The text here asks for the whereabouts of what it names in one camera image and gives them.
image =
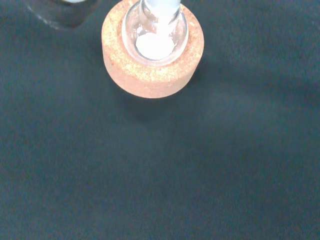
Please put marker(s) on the pale plastic funnel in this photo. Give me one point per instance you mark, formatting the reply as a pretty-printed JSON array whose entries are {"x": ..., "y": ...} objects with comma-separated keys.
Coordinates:
[{"x": 162, "y": 12}]

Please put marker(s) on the clear glass beaker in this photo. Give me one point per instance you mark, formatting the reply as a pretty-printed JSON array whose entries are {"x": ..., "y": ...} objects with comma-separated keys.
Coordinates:
[{"x": 65, "y": 17}]

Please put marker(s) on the clear round-bottom flask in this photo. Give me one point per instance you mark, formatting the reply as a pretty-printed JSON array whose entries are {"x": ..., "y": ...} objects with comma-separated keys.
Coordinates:
[{"x": 155, "y": 47}]

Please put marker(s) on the black bench cloth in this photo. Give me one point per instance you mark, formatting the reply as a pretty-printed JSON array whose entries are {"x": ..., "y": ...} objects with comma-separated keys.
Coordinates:
[{"x": 160, "y": 170}]

